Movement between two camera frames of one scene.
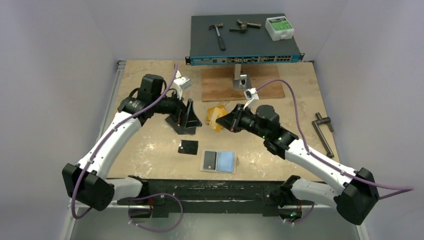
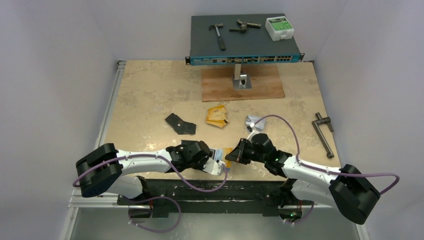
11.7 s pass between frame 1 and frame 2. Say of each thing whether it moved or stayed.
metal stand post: stayed
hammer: stayed
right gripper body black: moved
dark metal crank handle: stayed
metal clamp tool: stayed
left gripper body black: moved
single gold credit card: moved
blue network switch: stayed
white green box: stayed
